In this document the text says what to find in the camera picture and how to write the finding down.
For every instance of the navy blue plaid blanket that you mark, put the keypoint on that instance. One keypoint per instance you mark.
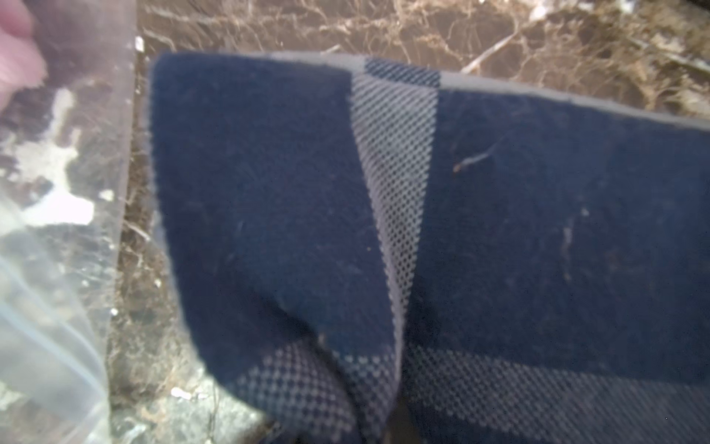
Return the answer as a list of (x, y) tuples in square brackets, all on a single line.
[(517, 265)]

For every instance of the clear plastic vacuum bag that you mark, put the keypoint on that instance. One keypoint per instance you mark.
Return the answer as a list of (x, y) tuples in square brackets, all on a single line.
[(65, 150)]

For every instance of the pink fleece blanket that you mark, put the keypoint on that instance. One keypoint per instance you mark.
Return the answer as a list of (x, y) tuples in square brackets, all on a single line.
[(22, 64)]

